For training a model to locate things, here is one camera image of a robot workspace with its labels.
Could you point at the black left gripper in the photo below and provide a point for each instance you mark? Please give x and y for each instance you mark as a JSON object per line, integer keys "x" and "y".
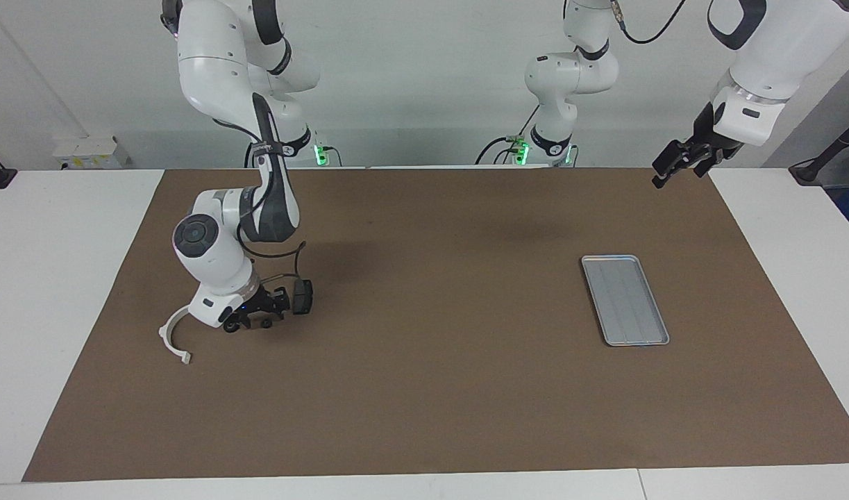
{"x": 698, "y": 149}

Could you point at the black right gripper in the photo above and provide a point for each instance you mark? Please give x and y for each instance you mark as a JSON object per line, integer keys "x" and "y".
{"x": 261, "y": 304}

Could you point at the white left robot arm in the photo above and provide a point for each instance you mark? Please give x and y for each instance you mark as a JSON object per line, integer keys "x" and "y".
{"x": 778, "y": 48}

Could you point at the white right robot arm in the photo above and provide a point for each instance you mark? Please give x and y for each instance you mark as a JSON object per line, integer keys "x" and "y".
{"x": 209, "y": 243}

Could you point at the silver metal tray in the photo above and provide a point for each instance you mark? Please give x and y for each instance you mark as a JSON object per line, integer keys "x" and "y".
{"x": 625, "y": 298}

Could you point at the short grey brake pad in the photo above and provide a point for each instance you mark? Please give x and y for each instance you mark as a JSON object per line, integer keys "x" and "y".
{"x": 303, "y": 296}

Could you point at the brown paper table mat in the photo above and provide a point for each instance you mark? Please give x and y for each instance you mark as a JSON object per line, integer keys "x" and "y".
{"x": 424, "y": 403}

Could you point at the white power supply box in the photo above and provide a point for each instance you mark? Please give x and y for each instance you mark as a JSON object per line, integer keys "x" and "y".
{"x": 84, "y": 151}

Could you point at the white semicircular plastic bracket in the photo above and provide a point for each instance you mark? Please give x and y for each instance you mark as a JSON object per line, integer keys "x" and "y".
{"x": 165, "y": 335}

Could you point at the black clamped camera stand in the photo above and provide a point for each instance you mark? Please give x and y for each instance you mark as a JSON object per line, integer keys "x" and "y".
{"x": 809, "y": 172}

